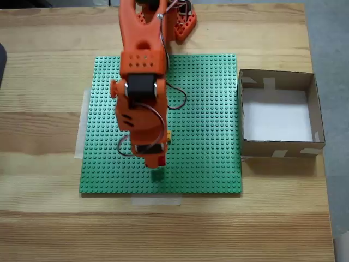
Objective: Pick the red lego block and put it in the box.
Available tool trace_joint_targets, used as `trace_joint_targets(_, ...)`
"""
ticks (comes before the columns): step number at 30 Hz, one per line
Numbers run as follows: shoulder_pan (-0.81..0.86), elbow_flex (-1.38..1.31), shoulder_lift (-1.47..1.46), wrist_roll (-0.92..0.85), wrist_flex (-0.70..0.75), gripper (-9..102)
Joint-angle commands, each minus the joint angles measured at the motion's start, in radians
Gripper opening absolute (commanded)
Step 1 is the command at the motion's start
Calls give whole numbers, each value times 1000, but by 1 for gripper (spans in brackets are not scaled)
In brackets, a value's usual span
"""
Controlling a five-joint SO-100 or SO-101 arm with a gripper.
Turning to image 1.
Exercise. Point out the green lego baseplate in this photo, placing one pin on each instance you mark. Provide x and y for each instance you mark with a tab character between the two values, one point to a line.
204	163

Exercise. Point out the short masking tape strip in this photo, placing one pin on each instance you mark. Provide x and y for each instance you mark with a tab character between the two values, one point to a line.
155	201

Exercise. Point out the black rounded device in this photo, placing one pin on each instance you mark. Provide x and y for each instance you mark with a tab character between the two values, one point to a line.
2	62

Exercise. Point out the white paper box lining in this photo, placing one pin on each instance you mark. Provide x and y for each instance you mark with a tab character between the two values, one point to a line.
278	117

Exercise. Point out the yellow lego block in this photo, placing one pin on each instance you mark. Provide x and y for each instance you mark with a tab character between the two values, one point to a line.
169	136

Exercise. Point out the cardboard box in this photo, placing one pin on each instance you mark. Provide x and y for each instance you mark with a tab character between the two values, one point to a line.
256	150

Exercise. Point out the long masking tape strip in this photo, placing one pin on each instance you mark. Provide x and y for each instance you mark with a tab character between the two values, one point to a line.
80	131

